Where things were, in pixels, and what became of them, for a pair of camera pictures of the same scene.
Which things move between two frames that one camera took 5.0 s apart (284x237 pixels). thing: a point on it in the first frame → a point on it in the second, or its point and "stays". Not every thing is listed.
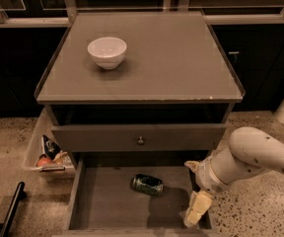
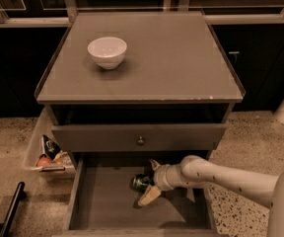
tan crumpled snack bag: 63,159 stays
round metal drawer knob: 140,141 stays
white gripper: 203,178 → 161,177
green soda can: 147,185 stays
